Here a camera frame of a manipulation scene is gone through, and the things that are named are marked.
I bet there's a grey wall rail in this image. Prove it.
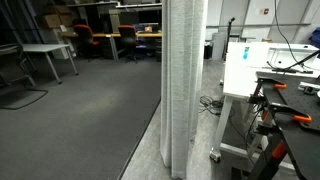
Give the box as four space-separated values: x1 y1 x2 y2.
205 22 313 29

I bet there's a black clamp with orange handle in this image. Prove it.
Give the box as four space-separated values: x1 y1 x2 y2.
265 102 314 125
255 77 288 101
270 141 288 161

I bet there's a red black office chair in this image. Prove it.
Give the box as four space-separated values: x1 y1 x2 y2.
72 23 101 63
117 24 141 64

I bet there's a dark computer monitor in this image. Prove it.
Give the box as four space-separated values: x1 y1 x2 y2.
119 11 140 26

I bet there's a blue plastic bottle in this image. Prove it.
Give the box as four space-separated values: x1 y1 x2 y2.
242 46 251 61

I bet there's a white desk with casters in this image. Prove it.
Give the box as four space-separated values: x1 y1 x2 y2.
209 41 320 168

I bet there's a long wooden office desk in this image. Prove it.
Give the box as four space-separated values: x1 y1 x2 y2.
61 30 163 61

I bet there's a blue storage bin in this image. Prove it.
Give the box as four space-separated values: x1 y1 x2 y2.
308 27 320 50

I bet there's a white cylindrical bin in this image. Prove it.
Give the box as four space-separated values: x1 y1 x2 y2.
211 32 227 61

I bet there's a thin black hanging cable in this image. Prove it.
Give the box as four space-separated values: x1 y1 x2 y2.
273 0 320 73

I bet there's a black floor cable bundle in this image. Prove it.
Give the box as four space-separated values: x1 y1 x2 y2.
199 95 232 117

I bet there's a brown cardboard box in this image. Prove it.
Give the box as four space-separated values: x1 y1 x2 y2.
41 13 63 30
59 13 75 28

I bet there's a white plastic tray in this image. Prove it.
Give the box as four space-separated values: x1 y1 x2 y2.
266 44 320 73

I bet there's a black tripod stand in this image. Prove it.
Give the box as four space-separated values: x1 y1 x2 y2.
223 17 236 63

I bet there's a small grey camera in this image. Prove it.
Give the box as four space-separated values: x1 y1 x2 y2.
297 81 320 96

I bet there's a black cantilever frame chair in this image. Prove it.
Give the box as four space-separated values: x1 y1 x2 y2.
0 42 50 111

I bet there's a grey woven fabric curtain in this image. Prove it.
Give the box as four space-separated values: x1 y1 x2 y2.
159 0 209 180

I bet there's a small black bin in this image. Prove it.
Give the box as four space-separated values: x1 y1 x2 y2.
203 43 214 61

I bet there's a white table with grey legs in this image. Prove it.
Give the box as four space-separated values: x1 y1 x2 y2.
20 43 80 85

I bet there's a black stand bar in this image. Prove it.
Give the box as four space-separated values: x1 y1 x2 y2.
266 49 320 75

